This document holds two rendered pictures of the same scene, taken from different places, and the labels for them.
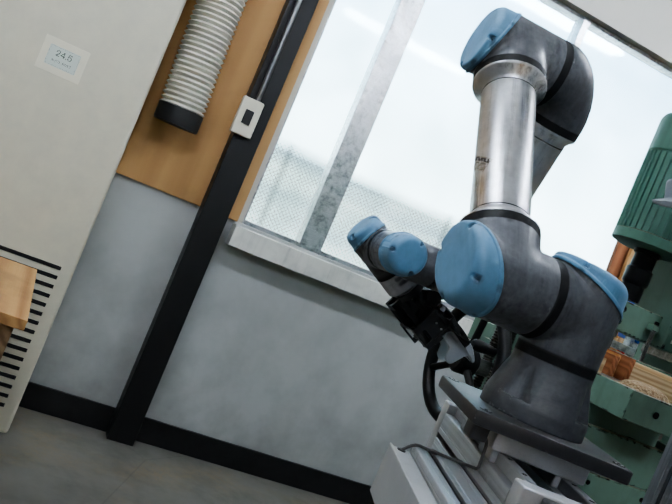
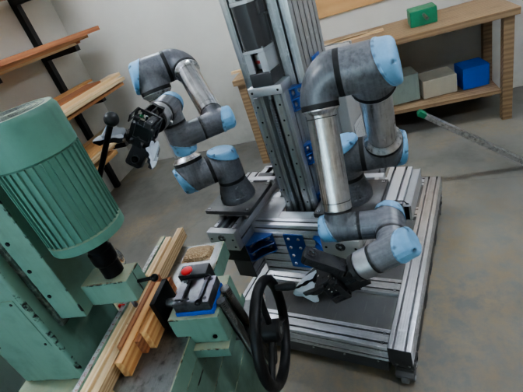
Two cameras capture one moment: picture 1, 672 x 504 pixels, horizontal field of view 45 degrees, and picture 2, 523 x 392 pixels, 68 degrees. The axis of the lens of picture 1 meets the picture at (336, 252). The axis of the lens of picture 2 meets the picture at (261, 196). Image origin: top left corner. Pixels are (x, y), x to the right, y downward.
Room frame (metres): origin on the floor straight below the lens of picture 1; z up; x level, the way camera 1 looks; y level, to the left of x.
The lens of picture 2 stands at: (2.24, 0.19, 1.60)
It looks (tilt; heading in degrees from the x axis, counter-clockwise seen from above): 29 degrees down; 221
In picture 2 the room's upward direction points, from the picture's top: 19 degrees counter-clockwise
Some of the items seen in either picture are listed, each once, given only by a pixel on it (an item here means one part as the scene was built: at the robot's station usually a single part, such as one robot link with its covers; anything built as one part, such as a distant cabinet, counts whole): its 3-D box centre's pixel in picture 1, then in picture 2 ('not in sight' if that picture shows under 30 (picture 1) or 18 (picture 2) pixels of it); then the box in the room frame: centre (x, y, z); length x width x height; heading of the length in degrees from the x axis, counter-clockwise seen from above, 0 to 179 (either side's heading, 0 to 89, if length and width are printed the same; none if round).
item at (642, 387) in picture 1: (645, 388); (197, 252); (1.62, -0.67, 0.91); 0.10 x 0.07 x 0.02; 112
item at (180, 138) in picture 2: not in sight; (185, 135); (1.44, -0.71, 1.23); 0.11 x 0.08 x 0.11; 140
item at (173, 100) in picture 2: not in sight; (167, 108); (1.46, -0.72, 1.33); 0.11 x 0.08 x 0.09; 22
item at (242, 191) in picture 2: not in sight; (234, 186); (1.19, -0.84, 0.87); 0.15 x 0.15 x 0.10
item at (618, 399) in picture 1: (556, 367); (183, 323); (1.85, -0.56, 0.87); 0.61 x 0.30 x 0.06; 22
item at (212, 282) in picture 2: not in sight; (197, 287); (1.81, -0.48, 0.99); 0.13 x 0.11 x 0.06; 22
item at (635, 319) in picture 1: (625, 321); (116, 285); (1.89, -0.68, 1.03); 0.14 x 0.07 x 0.09; 112
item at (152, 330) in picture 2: not in sight; (160, 313); (1.87, -0.59, 0.93); 0.16 x 0.02 x 0.06; 22
